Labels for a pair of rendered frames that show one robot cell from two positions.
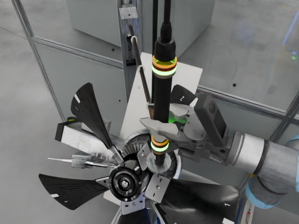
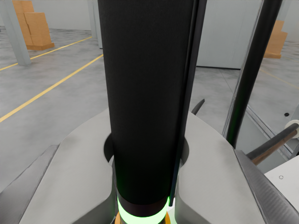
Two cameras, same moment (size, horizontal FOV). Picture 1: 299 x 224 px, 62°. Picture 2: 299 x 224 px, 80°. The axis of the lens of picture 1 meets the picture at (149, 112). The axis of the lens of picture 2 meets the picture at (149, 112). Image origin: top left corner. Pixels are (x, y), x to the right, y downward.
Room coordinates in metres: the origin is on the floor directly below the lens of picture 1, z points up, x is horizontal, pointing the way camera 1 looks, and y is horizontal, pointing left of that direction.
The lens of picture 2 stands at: (0.32, -0.09, 1.62)
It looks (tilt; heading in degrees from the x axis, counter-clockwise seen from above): 31 degrees down; 65
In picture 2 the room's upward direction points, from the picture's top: 2 degrees clockwise
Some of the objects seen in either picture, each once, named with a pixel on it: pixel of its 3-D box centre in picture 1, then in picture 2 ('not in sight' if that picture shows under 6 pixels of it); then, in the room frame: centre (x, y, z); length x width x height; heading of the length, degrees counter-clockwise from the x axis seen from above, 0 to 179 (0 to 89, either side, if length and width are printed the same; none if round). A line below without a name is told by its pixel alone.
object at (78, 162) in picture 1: (79, 162); not in sight; (0.50, 0.28, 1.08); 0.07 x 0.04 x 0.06; 76
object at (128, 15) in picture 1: (129, 19); not in sight; (0.97, 0.09, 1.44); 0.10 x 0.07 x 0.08; 10
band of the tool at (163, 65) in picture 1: (163, 65); not in sight; (0.35, -0.03, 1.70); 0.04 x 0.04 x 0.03
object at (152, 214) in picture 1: (149, 211); not in sight; (0.37, 0.00, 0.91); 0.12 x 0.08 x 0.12; 155
